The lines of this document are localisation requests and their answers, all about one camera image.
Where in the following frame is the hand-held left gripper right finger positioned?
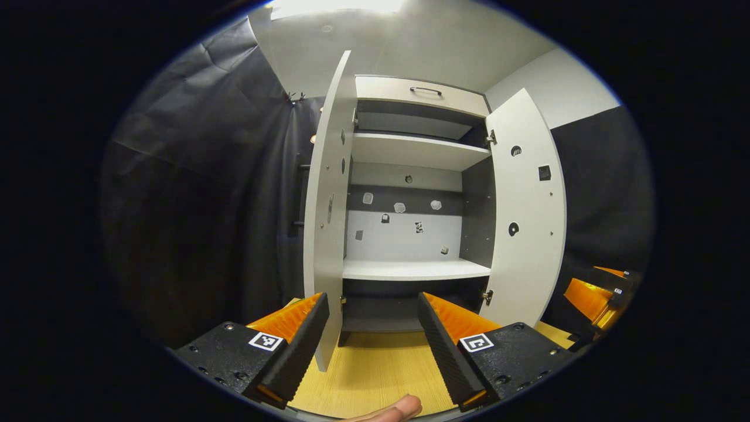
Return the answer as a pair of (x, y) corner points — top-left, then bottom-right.
(417, 292), (572, 412)

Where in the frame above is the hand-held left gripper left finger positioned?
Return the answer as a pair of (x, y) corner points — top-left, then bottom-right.
(174, 292), (330, 410)

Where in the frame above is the white cabinet door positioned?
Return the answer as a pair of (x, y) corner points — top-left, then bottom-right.
(479, 88), (568, 329)
(303, 50), (358, 373)

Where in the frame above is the white double-door shoe cabinet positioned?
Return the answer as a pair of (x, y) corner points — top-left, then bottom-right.
(340, 74), (499, 348)

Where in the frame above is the black door handle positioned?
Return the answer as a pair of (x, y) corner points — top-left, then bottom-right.
(291, 154), (311, 230)

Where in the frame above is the white cabinet shelf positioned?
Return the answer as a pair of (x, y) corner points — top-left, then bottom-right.
(342, 257), (492, 281)
(350, 132), (492, 172)

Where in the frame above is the white cabinet drawer front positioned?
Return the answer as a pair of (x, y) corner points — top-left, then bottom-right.
(354, 74), (490, 118)

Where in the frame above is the black backdrop cloth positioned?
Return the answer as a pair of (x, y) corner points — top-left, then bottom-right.
(100, 18), (656, 352)

